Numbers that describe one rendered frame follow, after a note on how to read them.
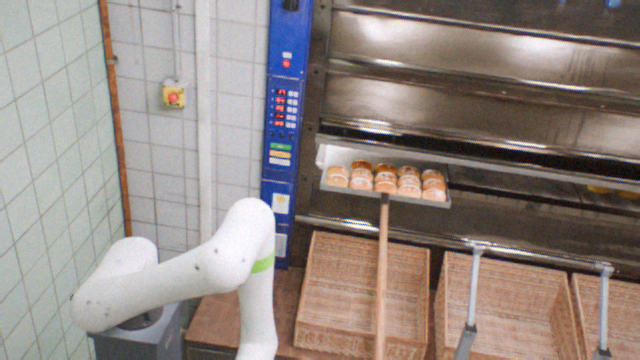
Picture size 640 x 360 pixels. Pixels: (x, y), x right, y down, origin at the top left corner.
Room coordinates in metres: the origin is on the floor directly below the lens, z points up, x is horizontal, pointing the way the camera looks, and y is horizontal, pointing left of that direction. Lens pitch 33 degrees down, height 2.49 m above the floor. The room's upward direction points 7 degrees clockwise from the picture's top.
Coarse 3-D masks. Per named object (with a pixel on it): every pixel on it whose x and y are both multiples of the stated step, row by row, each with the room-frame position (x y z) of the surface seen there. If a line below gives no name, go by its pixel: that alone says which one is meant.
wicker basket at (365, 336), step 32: (320, 256) 2.07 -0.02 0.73; (352, 256) 2.07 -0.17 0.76; (416, 256) 2.07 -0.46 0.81; (416, 288) 2.03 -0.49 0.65; (320, 320) 1.80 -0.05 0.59; (352, 320) 1.83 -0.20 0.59; (416, 320) 1.88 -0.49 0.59; (352, 352) 1.63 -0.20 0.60; (384, 352) 1.63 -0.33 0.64; (416, 352) 1.69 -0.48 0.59
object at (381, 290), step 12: (384, 204) 1.88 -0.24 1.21; (384, 216) 1.79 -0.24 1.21; (384, 228) 1.72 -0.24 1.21; (384, 240) 1.64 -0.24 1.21; (384, 252) 1.58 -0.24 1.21; (384, 264) 1.51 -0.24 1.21; (384, 276) 1.45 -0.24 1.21; (384, 288) 1.39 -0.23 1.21; (384, 300) 1.34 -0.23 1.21; (384, 312) 1.29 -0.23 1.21; (384, 324) 1.24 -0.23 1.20; (384, 336) 1.19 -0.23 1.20; (384, 348) 1.15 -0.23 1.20
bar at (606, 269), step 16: (320, 224) 1.77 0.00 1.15; (336, 224) 1.76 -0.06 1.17; (352, 224) 1.77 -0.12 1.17; (432, 240) 1.74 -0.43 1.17; (448, 240) 1.74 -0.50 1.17; (464, 240) 1.75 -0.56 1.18; (512, 256) 1.73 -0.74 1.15; (528, 256) 1.72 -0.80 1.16; (544, 256) 1.72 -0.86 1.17; (560, 256) 1.73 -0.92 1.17; (608, 272) 1.70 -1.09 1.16; (464, 336) 1.51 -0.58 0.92; (464, 352) 1.51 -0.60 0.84; (608, 352) 1.49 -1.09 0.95
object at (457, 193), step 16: (320, 176) 2.14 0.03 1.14; (464, 192) 2.11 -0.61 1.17; (480, 192) 2.11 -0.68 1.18; (496, 192) 2.13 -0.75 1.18; (512, 192) 2.15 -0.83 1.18; (528, 208) 2.09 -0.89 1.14; (544, 208) 2.09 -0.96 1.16; (560, 208) 2.08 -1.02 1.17; (576, 208) 2.08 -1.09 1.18; (592, 208) 2.10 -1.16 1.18; (608, 208) 2.12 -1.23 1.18
